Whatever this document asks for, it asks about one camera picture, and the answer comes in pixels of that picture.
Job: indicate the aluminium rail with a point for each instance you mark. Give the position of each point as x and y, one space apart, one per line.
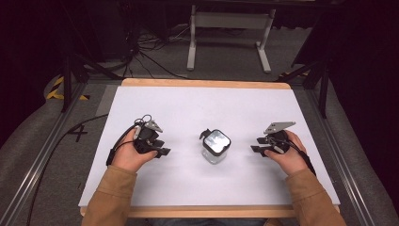
40 158
342 163

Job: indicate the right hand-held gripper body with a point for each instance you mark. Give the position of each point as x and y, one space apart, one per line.
278 138

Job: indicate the black tripod stand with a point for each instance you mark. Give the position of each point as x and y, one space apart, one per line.
66 84
323 91

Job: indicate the person's left hand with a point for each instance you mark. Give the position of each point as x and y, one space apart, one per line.
127 155

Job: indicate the black tape floor mark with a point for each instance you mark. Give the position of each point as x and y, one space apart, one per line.
78 132

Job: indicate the person's right hand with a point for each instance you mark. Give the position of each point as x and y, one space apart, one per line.
293 158

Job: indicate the white metal table frame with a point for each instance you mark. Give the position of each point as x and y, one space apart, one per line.
230 19

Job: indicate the yellow black floor tape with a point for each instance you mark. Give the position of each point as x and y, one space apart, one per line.
56 91

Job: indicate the clear jar with black lid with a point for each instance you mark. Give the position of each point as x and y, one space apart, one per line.
216 146

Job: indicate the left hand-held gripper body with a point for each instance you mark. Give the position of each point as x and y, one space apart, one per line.
146 135

